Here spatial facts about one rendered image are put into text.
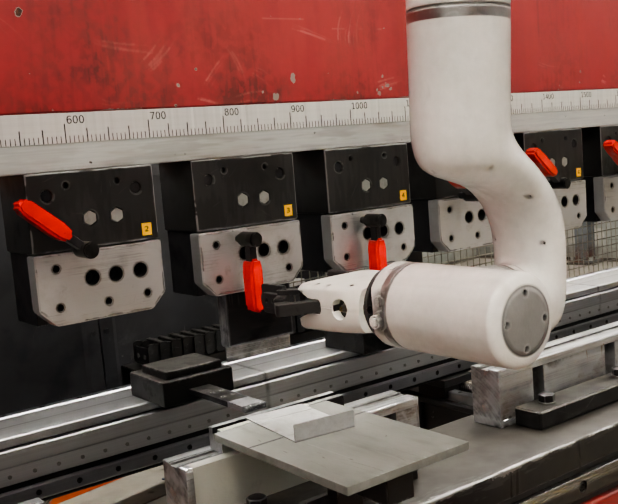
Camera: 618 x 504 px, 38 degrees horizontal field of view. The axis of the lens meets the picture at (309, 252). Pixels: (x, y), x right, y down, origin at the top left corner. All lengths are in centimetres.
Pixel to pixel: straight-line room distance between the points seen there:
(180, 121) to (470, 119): 41
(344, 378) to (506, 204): 80
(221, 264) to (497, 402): 58
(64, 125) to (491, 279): 49
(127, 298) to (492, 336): 45
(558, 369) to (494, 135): 86
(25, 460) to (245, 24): 66
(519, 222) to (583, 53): 78
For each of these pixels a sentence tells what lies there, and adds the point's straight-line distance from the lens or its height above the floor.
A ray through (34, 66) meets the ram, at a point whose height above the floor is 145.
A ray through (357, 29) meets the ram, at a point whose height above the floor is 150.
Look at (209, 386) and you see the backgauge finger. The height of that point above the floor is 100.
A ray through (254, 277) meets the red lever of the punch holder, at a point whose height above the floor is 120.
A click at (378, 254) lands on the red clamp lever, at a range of 119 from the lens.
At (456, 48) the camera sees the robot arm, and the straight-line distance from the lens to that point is 77.
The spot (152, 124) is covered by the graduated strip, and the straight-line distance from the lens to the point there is 105.
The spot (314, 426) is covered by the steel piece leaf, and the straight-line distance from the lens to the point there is 109.
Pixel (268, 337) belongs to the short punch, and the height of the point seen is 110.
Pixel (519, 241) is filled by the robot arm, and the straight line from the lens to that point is 86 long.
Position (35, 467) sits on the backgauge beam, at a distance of 133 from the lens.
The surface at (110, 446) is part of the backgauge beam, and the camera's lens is 137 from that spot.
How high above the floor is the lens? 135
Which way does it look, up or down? 7 degrees down
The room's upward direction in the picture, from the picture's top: 5 degrees counter-clockwise
